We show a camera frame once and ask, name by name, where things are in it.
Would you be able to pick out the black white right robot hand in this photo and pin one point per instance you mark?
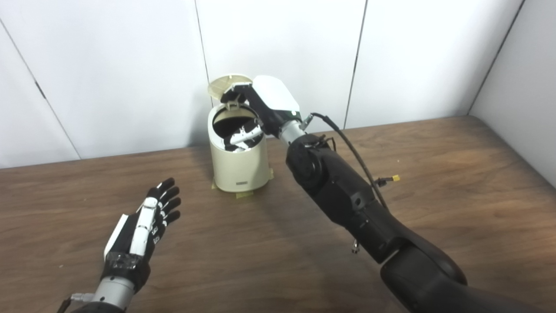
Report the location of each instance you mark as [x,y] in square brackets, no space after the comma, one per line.
[276,98]

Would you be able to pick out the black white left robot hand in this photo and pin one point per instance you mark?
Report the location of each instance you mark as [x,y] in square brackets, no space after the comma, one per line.
[126,256]

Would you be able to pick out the cream round bin lid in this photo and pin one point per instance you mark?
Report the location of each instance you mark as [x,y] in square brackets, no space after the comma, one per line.
[221,84]

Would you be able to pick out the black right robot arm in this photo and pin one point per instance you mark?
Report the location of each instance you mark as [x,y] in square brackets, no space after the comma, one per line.
[347,191]

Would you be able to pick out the cream-colored cylindrical bin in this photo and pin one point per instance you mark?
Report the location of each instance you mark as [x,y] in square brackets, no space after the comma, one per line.
[239,169]

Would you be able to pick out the dark wall panel hinge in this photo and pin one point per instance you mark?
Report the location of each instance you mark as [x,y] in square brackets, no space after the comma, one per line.
[40,89]

